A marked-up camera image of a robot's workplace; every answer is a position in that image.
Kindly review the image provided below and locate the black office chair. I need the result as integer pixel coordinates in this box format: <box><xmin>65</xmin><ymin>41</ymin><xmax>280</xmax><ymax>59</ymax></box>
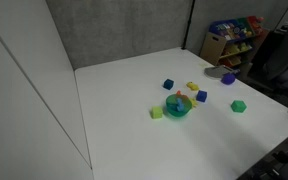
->
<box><xmin>263</xmin><ymin>14</ymin><xmax>288</xmax><ymax>88</ymax></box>

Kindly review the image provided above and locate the black vertical pole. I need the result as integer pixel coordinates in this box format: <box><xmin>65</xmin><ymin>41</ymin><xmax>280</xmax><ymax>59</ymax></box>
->
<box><xmin>181</xmin><ymin>0</ymin><xmax>196</xmax><ymax>50</ymax></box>

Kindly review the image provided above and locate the lime yellow-green cube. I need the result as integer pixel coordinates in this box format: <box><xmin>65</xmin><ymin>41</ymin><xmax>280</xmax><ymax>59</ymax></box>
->
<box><xmin>151</xmin><ymin>106</ymin><xmax>163</xmax><ymax>119</ymax></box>

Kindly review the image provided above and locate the grey metal plate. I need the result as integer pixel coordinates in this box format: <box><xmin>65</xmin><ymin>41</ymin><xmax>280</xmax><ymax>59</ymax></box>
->
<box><xmin>204</xmin><ymin>65</ymin><xmax>240</xmax><ymax>79</ymax></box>

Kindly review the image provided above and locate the blue cube near bowl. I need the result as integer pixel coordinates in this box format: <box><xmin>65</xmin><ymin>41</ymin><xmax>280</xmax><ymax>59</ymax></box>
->
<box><xmin>196</xmin><ymin>90</ymin><xmax>207</xmax><ymax>102</ymax></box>

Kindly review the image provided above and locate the green cube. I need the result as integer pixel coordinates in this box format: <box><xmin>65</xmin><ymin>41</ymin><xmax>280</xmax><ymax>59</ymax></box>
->
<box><xmin>231</xmin><ymin>100</ymin><xmax>247</xmax><ymax>113</ymax></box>

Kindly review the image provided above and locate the colourful toy storage shelf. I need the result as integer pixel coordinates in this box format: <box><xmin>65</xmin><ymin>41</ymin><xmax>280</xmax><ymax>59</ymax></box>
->
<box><xmin>199</xmin><ymin>16</ymin><xmax>269</xmax><ymax>68</ymax></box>

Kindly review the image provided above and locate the orange toy behind bowl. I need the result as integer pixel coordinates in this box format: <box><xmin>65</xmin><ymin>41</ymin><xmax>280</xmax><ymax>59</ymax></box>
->
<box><xmin>176</xmin><ymin>90</ymin><xmax>187</xmax><ymax>98</ymax></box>

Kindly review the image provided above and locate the purple ridged ball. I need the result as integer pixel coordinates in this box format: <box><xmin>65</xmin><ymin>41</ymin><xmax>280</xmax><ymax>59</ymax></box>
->
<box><xmin>221</xmin><ymin>73</ymin><xmax>236</xmax><ymax>85</ymax></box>

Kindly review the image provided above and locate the green bowl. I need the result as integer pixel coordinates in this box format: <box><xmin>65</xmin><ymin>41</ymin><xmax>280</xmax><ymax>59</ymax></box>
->
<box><xmin>166</xmin><ymin>94</ymin><xmax>192</xmax><ymax>117</ymax></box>

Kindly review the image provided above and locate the dark blue cube far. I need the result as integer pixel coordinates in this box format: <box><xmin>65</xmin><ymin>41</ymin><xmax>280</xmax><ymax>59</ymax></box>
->
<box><xmin>163</xmin><ymin>79</ymin><xmax>174</xmax><ymax>90</ymax></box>

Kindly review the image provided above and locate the blue toy in bowl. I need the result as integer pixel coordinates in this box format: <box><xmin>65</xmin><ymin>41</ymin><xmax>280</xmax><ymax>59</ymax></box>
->
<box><xmin>175</xmin><ymin>98</ymin><xmax>184</xmax><ymax>112</ymax></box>

